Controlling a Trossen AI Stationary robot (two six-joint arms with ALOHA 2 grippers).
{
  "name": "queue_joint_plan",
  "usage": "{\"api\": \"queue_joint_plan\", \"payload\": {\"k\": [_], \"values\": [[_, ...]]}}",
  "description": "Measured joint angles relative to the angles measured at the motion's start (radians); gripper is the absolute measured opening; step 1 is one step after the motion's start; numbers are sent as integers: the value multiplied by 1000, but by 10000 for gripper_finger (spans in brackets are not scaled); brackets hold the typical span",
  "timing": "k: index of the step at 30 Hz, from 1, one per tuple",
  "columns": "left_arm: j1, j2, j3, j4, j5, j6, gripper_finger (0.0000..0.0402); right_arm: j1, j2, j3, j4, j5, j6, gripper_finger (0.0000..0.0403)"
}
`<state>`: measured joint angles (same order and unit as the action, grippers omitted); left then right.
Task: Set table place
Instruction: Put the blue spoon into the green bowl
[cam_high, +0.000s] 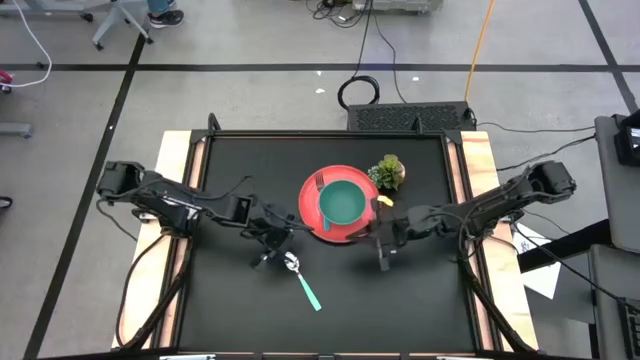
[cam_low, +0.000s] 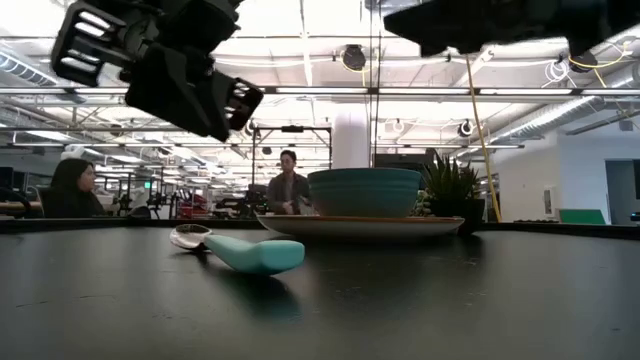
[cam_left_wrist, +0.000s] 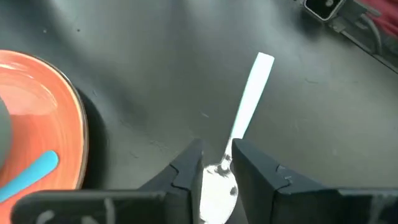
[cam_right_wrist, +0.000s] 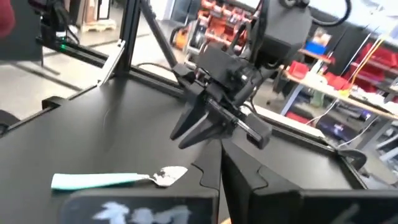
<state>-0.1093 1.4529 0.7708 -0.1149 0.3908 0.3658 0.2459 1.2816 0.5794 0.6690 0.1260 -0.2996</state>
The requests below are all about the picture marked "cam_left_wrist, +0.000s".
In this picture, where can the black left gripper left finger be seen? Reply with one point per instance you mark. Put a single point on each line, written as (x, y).
(180, 199)

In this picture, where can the small table-level camera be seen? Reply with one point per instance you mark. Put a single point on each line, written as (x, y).
(323, 7)

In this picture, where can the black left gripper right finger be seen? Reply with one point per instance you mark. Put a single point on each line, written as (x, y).
(280, 199)

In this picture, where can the red orange plate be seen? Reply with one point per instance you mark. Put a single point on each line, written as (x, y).
(37, 93)

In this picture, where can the teal green bowl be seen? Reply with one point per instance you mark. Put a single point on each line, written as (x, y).
(3, 130)

